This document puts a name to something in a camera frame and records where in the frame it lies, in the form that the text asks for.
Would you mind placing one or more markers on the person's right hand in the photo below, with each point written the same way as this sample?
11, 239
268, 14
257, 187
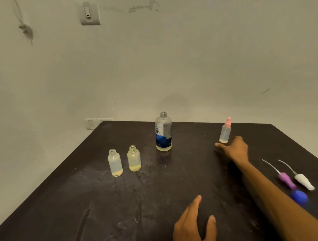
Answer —
238, 150

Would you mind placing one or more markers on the person's left hand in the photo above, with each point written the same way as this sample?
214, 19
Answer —
186, 227

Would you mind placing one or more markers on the person's right thumb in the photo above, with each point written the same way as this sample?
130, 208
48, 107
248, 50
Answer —
221, 145

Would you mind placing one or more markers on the person's left thumb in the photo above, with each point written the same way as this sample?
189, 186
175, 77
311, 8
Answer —
211, 227

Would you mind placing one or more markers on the person's right forearm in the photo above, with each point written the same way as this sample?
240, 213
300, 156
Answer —
275, 198

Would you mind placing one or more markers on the small spray bottle pink cap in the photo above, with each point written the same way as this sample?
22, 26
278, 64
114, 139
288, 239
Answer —
225, 132

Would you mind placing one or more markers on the large clear bottle blue label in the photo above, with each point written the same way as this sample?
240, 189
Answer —
163, 134

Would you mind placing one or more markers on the purple spray pump with tube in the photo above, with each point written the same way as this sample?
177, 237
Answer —
285, 178

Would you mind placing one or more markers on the small yellowish open bottle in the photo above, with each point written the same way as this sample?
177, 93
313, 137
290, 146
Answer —
134, 160

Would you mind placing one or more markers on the white spray pump with tube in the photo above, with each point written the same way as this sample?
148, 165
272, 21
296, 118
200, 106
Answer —
304, 181

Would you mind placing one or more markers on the blue bottle cap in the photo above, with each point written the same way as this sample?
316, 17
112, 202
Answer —
299, 197

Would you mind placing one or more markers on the small clear open bottle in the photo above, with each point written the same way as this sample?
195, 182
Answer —
115, 163

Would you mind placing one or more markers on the white wall socket plate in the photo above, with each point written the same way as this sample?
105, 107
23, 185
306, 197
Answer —
92, 123

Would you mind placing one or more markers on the white wall switch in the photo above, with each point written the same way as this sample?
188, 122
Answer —
89, 13

